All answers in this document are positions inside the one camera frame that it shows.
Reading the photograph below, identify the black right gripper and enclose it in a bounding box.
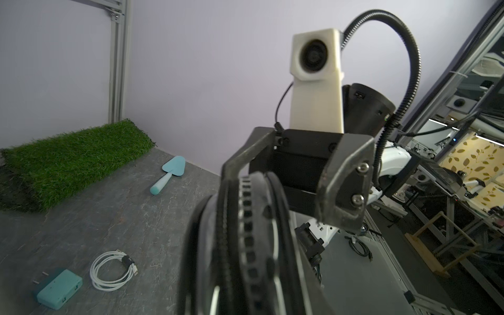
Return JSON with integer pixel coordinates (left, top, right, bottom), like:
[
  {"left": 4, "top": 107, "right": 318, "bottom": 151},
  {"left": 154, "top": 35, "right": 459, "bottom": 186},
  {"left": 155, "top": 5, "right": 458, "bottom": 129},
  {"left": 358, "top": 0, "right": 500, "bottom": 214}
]
[{"left": 221, "top": 127, "right": 375, "bottom": 232}]

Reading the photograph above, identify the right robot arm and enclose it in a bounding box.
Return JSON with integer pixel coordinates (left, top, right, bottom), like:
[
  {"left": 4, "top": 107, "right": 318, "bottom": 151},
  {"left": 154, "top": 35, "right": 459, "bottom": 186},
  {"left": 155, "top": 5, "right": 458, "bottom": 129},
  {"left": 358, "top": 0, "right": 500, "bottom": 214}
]
[{"left": 216, "top": 9, "right": 421, "bottom": 269}]

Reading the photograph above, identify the teal garden trowel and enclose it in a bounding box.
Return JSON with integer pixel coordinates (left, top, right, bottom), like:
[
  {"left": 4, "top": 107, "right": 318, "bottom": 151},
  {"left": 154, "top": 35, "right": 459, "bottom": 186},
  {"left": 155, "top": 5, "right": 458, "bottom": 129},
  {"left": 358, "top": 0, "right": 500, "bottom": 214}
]
[{"left": 150, "top": 156, "right": 186, "bottom": 196}]

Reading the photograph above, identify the green artificial grass mat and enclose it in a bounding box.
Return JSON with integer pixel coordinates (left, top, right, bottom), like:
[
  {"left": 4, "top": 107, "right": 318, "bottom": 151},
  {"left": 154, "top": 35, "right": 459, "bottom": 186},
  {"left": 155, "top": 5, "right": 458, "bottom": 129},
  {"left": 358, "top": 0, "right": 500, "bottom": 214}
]
[{"left": 1, "top": 119, "right": 155, "bottom": 213}]

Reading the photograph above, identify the teal charger block far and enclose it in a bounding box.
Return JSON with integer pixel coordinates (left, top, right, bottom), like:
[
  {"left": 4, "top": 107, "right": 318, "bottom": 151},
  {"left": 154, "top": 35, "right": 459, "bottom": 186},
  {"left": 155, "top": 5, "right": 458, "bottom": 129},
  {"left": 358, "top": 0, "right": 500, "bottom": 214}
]
[{"left": 32, "top": 268, "right": 83, "bottom": 311}]

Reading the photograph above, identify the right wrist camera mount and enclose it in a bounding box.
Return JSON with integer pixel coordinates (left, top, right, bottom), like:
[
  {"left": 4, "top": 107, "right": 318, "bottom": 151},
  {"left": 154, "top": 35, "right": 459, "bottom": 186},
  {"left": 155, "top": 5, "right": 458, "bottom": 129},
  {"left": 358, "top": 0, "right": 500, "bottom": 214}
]
[{"left": 289, "top": 28, "right": 345, "bottom": 134}]

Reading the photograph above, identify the white coiled cable far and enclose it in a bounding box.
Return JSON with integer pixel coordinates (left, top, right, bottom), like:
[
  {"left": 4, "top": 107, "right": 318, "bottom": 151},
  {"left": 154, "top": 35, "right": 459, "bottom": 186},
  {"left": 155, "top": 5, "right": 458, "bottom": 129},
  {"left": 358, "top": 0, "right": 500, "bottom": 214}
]
[{"left": 89, "top": 249, "right": 139, "bottom": 293}]

